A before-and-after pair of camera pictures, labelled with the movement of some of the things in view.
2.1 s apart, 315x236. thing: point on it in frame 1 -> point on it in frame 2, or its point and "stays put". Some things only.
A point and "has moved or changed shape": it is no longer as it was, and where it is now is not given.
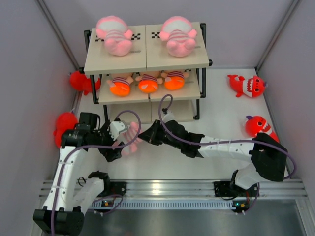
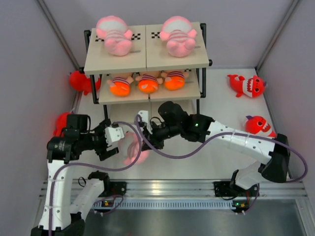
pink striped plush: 132,138 has moved or changed shape
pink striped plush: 114,31 stays put
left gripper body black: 101,138 stays put
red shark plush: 255,125 stays put
